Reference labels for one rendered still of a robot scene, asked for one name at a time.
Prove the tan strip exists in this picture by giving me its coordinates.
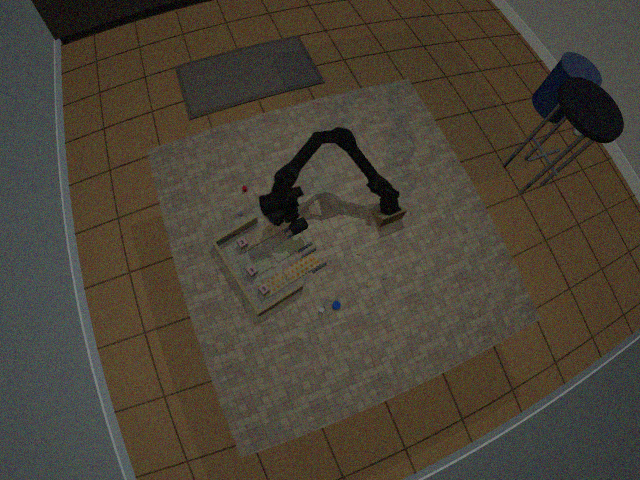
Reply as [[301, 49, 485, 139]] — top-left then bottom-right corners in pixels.
[[263, 221, 291, 237]]

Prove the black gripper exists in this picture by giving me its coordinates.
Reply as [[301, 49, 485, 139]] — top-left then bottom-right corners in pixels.
[[281, 202, 308, 235]]

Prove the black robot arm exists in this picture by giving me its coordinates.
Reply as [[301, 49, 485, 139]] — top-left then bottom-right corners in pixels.
[[259, 128, 402, 226]]

